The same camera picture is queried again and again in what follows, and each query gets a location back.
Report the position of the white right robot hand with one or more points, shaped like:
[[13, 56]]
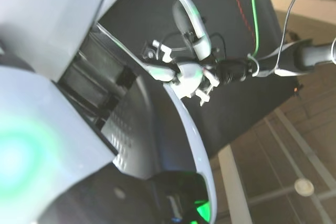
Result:
[[31, 134]]

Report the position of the round beige floor cap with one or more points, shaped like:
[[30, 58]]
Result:
[[304, 187]]

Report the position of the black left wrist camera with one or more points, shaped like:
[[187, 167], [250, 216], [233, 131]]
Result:
[[149, 53]]

